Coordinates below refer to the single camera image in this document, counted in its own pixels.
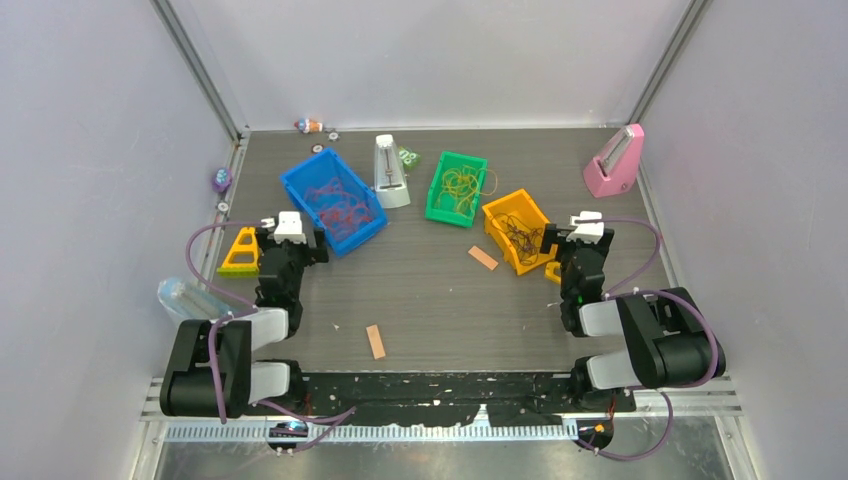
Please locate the yellow triangle block right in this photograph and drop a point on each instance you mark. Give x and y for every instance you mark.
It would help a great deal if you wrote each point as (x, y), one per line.
(552, 272)

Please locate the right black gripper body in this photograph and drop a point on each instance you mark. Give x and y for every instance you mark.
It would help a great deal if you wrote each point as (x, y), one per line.
(567, 250)

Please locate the clear blue plastic container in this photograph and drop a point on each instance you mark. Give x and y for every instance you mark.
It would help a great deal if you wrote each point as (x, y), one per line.
(183, 300)

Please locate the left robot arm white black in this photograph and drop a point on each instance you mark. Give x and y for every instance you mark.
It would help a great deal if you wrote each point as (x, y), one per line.
(211, 371)

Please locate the green plastic bin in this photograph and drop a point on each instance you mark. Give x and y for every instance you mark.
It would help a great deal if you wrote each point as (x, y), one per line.
(456, 187)

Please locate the blue plastic bin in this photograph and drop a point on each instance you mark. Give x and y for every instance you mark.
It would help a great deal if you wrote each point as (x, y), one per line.
(335, 198)

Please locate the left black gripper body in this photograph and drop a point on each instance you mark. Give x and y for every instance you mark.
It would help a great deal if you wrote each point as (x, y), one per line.
(299, 256)

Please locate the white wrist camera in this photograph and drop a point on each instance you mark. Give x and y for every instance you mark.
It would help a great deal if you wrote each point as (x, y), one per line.
(285, 226)
(587, 227)

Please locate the orange plastic bin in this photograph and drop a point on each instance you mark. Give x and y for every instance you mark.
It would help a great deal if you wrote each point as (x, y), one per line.
(516, 223)

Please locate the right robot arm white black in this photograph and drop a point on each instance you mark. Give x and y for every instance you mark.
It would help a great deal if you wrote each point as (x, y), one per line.
(668, 342)

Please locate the yellow triangle block left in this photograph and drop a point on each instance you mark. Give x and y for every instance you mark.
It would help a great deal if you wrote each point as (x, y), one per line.
(242, 258)

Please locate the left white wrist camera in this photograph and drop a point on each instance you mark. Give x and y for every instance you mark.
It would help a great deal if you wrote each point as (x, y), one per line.
(285, 226)

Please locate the tan wooden block far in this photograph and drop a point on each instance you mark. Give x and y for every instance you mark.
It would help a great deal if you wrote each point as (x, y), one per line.
(483, 258)

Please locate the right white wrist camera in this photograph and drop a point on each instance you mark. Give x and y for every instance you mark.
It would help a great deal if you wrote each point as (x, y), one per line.
(587, 227)

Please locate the small clown figurine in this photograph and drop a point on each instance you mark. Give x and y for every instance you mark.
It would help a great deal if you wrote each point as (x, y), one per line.
(308, 126)

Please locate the purple round toy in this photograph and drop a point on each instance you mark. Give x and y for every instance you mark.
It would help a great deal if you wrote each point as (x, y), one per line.
(222, 180)

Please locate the tan wooden block near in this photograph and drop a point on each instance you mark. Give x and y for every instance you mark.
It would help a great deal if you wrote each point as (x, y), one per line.
(375, 342)

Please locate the white metronome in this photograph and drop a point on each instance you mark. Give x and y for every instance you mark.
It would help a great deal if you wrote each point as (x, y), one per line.
(390, 183)

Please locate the pink metronome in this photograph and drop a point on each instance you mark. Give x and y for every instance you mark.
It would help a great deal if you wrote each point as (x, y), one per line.
(613, 170)

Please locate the yellow triangle block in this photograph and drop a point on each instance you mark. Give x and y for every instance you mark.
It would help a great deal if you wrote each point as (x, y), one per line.
(552, 272)
(242, 258)

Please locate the tan wooden block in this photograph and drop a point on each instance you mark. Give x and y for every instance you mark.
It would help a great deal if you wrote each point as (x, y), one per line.
(483, 258)
(375, 342)

